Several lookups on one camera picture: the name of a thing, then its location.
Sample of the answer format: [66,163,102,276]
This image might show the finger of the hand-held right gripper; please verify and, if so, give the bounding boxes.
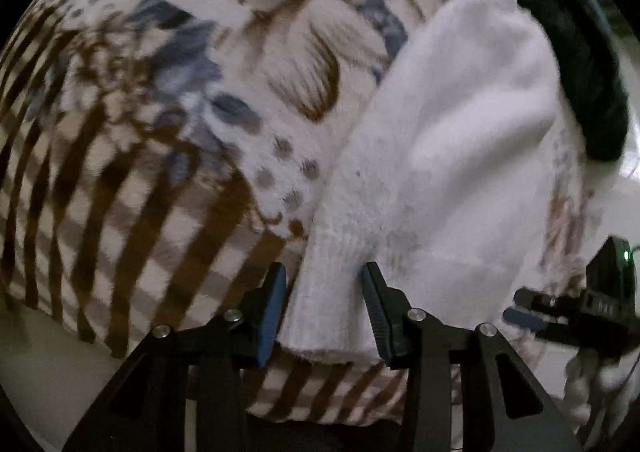
[503,307,568,340]
[514,287,566,314]

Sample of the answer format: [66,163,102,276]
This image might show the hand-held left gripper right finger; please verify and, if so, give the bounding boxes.
[361,261,583,452]

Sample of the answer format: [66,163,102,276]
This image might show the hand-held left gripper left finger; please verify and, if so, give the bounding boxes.
[62,261,288,452]

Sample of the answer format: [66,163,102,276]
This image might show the white knitted small garment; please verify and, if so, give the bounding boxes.
[278,0,560,366]

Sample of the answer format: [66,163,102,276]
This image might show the brown and blue printed blanket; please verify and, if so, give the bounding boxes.
[0,0,608,426]

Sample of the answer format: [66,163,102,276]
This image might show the dark green cloth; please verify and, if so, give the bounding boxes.
[440,0,630,163]

